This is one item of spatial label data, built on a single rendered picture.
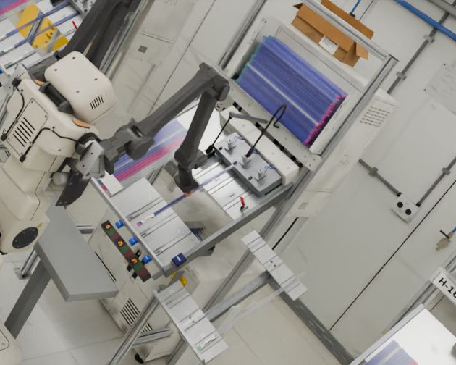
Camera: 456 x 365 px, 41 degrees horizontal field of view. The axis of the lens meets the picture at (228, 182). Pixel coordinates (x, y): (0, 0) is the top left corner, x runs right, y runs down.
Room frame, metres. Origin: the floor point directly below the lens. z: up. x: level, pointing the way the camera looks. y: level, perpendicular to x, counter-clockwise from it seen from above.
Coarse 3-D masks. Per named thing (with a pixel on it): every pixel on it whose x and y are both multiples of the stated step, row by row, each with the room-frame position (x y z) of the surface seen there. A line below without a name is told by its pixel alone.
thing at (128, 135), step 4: (128, 128) 1.91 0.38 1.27; (132, 128) 1.93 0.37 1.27; (120, 132) 1.87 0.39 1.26; (124, 132) 1.89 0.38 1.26; (128, 132) 1.89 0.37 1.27; (132, 132) 1.90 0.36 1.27; (136, 132) 1.92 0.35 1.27; (116, 136) 1.85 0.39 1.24; (120, 136) 1.86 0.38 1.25; (124, 136) 1.86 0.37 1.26; (128, 136) 1.88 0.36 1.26; (132, 136) 1.88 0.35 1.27; (136, 136) 1.89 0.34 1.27; (140, 136) 1.91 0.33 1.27; (124, 140) 1.85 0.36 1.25; (128, 140) 1.85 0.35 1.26; (132, 140) 1.87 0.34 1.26; (124, 144) 1.84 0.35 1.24; (128, 144) 1.86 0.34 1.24
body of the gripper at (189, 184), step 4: (192, 172) 2.33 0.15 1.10; (176, 176) 2.37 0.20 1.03; (192, 176) 2.33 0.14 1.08; (176, 180) 2.35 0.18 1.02; (180, 180) 2.32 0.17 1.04; (184, 180) 2.31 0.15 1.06; (188, 180) 2.32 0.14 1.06; (192, 180) 2.34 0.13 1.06; (180, 184) 2.34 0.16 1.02; (184, 184) 2.32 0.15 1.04; (188, 184) 2.33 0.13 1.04; (192, 184) 2.35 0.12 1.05; (196, 184) 2.35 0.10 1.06; (184, 188) 2.32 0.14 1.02; (188, 188) 2.33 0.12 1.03; (192, 188) 2.33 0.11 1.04; (196, 188) 2.35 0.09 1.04; (188, 192) 2.32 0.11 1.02
